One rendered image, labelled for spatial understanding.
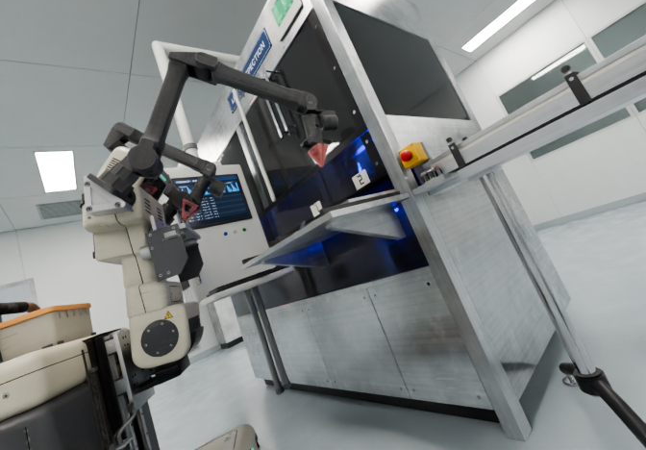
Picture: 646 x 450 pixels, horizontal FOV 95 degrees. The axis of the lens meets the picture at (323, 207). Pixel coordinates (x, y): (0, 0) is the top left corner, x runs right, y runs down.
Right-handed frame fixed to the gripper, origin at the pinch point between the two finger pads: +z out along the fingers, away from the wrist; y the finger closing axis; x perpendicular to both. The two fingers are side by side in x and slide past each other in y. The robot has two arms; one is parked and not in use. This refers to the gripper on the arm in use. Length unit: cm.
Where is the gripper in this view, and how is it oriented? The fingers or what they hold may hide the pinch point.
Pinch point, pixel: (321, 163)
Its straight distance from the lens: 106.4
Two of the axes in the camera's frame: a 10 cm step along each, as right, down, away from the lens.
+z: 2.3, 9.3, -2.9
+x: -5.9, 3.7, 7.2
